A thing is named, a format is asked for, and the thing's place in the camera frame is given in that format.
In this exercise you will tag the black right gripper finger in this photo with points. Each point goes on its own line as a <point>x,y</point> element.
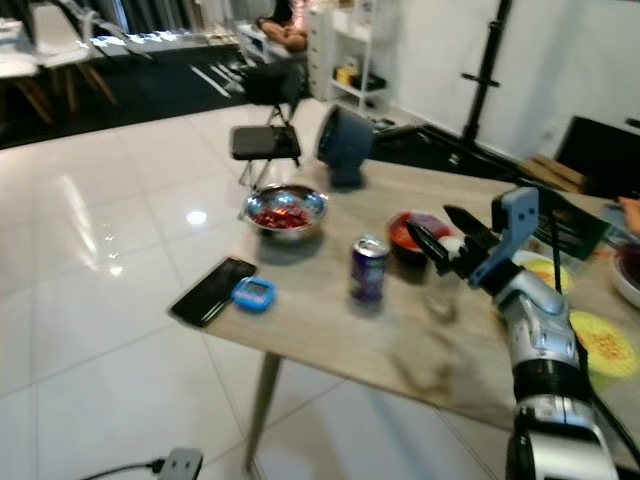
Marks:
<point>440,252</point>
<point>472,230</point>

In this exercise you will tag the white plastic chair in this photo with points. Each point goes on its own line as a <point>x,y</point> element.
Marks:
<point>55,30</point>

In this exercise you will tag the dark grey desk fan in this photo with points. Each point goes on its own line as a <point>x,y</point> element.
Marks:
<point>347,142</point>

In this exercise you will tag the black tripod stand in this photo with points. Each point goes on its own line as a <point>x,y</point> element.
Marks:
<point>485,70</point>

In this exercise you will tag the green flat board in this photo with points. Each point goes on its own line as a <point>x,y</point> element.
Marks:
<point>575,230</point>

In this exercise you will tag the brown cardboard piece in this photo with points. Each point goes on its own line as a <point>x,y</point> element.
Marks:
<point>550,172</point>

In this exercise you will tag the pale yellow plate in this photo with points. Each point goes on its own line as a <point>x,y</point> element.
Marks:
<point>548,272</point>

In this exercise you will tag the large black carpet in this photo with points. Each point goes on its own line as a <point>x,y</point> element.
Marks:
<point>160,100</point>

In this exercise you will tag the light wooden table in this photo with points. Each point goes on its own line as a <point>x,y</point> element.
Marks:
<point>310,330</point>

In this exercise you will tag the lying person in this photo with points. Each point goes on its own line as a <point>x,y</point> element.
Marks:
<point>285,35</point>

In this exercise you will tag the white shelf unit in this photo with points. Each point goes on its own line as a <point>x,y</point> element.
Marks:
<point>320,40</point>

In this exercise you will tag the small blue timer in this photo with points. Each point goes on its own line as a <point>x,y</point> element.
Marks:
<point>253,295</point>

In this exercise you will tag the black flat panel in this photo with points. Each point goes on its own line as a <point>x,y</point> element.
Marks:
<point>600,155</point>

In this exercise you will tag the orange vegetable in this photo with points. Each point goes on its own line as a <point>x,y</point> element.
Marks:
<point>632,215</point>

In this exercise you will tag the white robot body connector box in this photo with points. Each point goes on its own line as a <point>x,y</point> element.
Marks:
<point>182,466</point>

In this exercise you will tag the purple drink can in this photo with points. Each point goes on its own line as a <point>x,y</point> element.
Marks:
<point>369,274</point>

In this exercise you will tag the black folding chair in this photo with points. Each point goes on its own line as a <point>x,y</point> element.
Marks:
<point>265,142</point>

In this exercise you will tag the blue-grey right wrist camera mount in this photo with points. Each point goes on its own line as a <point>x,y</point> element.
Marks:
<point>520,220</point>

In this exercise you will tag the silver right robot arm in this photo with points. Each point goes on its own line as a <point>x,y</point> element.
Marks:
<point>540,320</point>

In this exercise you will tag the black smartphone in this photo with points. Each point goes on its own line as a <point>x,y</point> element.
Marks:
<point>212,292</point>

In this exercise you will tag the metal bowl with red food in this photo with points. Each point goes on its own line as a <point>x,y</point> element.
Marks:
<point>283,213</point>

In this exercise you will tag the clear drinking glass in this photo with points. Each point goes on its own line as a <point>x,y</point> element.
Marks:
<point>442,297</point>

